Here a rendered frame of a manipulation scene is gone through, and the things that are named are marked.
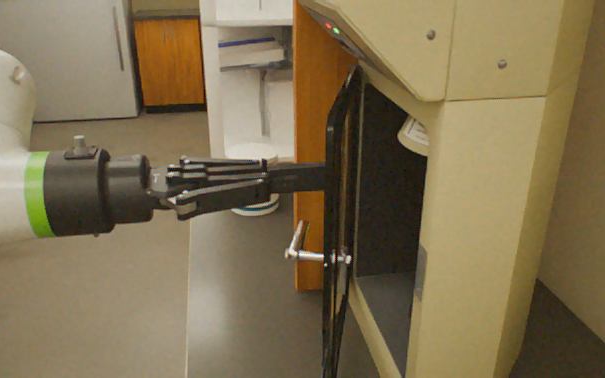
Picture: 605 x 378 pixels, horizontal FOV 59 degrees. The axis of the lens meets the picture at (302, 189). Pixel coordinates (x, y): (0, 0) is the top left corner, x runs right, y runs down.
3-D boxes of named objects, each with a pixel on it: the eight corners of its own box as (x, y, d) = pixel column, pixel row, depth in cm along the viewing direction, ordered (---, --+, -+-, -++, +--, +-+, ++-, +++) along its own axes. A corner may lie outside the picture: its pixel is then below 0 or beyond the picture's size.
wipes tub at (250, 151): (275, 193, 146) (274, 141, 140) (282, 214, 134) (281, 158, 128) (227, 196, 144) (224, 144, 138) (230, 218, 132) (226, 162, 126)
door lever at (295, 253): (335, 235, 74) (336, 218, 73) (326, 272, 65) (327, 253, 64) (297, 232, 75) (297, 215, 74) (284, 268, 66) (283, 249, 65)
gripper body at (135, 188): (101, 173, 53) (196, 167, 54) (113, 144, 60) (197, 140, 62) (112, 239, 56) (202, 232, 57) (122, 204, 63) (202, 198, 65)
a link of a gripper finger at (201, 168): (170, 200, 60) (170, 195, 61) (268, 192, 62) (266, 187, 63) (166, 168, 58) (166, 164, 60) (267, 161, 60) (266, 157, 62)
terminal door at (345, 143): (348, 282, 98) (357, 62, 82) (326, 411, 71) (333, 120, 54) (343, 282, 98) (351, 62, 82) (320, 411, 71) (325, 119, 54)
